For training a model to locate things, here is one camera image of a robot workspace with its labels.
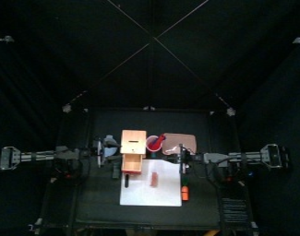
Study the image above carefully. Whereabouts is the red-fronted wooden drawer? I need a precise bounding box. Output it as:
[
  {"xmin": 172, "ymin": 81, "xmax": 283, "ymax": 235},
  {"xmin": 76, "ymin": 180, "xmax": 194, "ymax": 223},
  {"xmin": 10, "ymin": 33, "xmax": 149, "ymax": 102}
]
[{"xmin": 120, "ymin": 152, "xmax": 145, "ymax": 175}]

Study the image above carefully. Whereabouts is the red plastic cup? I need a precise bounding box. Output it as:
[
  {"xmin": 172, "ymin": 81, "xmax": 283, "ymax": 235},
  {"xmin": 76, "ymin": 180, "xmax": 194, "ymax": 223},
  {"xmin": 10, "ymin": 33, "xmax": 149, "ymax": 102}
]
[{"xmin": 145, "ymin": 135, "xmax": 164, "ymax": 153}]

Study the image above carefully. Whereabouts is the light blue plate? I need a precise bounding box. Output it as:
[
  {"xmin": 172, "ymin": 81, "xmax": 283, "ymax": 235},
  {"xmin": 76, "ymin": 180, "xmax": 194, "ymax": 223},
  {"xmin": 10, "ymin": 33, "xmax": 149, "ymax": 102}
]
[{"xmin": 103, "ymin": 145, "xmax": 120, "ymax": 157}]

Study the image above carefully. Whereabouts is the diagonal frame cord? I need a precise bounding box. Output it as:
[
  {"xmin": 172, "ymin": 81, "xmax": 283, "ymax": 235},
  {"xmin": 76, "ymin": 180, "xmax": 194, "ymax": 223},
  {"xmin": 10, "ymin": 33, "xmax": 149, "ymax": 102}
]
[
  {"xmin": 68, "ymin": 0, "xmax": 212, "ymax": 107},
  {"xmin": 107, "ymin": 0, "xmax": 234, "ymax": 112}
]

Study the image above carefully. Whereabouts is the small red white block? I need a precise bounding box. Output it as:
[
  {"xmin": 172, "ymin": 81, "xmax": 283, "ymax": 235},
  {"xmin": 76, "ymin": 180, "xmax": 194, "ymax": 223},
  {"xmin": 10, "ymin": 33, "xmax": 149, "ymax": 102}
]
[{"xmin": 151, "ymin": 171, "xmax": 160, "ymax": 188}]

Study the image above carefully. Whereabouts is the wooden drawer box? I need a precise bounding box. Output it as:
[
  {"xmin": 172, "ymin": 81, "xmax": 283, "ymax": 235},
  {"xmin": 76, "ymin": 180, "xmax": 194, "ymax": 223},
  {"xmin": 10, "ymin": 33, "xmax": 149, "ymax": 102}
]
[{"xmin": 120, "ymin": 129, "xmax": 149, "ymax": 156}]

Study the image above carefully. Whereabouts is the white cutting board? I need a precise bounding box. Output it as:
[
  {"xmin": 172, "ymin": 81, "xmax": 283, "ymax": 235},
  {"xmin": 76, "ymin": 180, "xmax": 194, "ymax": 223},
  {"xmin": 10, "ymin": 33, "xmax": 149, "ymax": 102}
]
[{"xmin": 119, "ymin": 159, "xmax": 184, "ymax": 207}]

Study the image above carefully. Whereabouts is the white label sticker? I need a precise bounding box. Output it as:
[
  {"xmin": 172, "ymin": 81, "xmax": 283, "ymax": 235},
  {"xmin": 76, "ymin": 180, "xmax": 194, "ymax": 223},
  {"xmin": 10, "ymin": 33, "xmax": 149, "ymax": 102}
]
[{"xmin": 222, "ymin": 197, "xmax": 248, "ymax": 225}]

